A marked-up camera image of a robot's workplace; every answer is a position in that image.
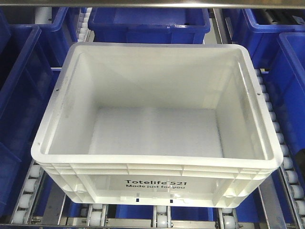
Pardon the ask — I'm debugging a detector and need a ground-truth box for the blue bin rear left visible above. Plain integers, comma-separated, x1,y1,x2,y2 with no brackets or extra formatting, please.
34,7,83,67

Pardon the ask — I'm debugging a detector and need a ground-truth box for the blue bin right front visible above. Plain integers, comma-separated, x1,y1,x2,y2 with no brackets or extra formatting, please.
264,32,305,169

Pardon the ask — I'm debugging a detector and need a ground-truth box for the blue bin rear right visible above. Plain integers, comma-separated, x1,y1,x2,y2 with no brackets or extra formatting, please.
224,9,305,68

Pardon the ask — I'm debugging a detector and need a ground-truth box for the steel top shelf bar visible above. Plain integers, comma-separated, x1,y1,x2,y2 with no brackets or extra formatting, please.
0,0,305,9

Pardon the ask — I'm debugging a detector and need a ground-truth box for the white translucent plastic bin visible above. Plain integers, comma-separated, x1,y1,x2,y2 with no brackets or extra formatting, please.
31,42,283,208

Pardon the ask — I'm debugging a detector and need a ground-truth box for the right front roller track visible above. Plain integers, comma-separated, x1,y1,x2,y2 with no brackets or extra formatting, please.
255,69,305,228

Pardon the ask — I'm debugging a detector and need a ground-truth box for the blue bin behind centre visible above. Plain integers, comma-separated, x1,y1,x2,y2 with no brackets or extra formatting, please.
88,8,211,44

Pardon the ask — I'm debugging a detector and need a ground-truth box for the blue plastic bin left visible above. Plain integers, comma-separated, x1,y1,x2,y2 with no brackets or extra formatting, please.
0,13,54,216

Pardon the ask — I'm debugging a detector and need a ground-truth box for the roller track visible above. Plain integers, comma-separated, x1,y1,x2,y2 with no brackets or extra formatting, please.
10,160,43,225
255,69,305,228

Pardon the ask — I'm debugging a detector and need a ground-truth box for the left front roller track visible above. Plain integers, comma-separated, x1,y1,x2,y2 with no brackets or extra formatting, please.
10,160,43,225

